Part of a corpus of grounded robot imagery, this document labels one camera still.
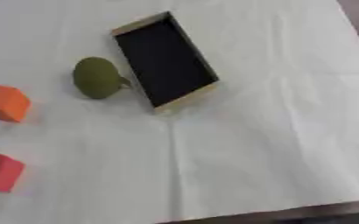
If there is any tan cardboard box black inside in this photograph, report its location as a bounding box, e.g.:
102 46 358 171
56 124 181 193
109 10 222 115

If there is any orange block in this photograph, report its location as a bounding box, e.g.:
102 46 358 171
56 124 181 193
0 83 32 123

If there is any olive green toy fruit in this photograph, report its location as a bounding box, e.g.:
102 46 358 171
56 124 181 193
72 56 134 100

